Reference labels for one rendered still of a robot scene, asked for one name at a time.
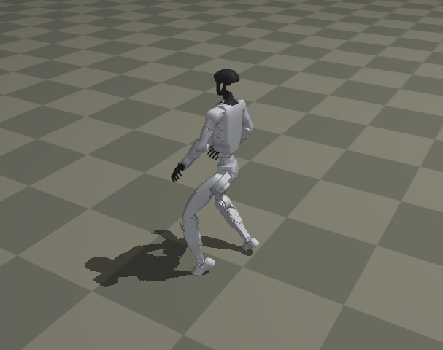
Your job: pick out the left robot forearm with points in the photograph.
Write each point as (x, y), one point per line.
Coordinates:
(191, 156)

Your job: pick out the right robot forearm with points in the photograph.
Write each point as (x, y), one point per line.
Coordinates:
(243, 137)

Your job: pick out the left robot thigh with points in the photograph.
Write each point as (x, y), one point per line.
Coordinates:
(203, 193)

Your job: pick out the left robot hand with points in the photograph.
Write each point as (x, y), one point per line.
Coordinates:
(177, 170)

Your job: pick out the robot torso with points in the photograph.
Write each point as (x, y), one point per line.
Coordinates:
(226, 138)

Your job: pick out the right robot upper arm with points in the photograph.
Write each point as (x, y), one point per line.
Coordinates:
(247, 125)

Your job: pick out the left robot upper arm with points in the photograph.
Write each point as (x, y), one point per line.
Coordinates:
(213, 118)

